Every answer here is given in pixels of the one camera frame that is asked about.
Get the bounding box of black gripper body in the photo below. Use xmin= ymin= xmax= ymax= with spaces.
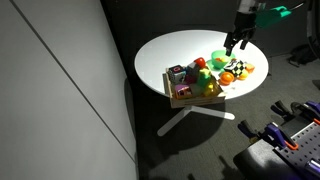
xmin=232 ymin=10 xmax=258 ymax=37

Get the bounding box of grey block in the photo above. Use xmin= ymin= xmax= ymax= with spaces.
xmin=185 ymin=61 xmax=202 ymax=81

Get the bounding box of green bowl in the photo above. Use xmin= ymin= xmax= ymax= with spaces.
xmin=210 ymin=49 xmax=236 ymax=70

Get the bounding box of orange block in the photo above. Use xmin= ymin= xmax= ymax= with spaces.
xmin=243 ymin=62 xmax=256 ymax=74

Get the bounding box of light green block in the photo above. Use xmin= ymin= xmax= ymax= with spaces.
xmin=197 ymin=67 xmax=213 ymax=84

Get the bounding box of dark blue printed block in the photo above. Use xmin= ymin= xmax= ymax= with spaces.
xmin=167 ymin=64 xmax=187 ymax=85

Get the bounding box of purple printed block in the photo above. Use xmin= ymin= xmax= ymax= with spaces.
xmin=174 ymin=83 xmax=193 ymax=100

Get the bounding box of checkered soft cube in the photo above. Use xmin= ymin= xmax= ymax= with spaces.
xmin=223 ymin=59 xmax=246 ymax=78

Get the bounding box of yellow toy lemon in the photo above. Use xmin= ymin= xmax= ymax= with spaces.
xmin=237 ymin=69 xmax=250 ymax=81

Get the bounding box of orange toy fruit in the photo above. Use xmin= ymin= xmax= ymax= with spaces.
xmin=219 ymin=71 xmax=236 ymax=86

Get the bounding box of red toy tomato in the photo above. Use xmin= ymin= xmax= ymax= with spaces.
xmin=194 ymin=56 xmax=207 ymax=69

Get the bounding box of black bag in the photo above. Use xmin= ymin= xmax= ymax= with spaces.
xmin=288 ymin=44 xmax=318 ymax=68

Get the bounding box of wooden crate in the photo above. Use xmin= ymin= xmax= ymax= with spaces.
xmin=162 ymin=59 xmax=227 ymax=109

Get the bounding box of white table leg base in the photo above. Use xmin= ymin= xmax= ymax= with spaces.
xmin=157 ymin=104 xmax=236 ymax=138

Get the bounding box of black robot stand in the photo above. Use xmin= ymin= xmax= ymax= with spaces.
xmin=232 ymin=143 xmax=320 ymax=180

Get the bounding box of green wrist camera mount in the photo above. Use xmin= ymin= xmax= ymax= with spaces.
xmin=254 ymin=5 xmax=293 ymax=29

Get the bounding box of thin black cable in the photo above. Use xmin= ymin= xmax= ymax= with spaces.
xmin=287 ymin=1 xmax=306 ymax=11

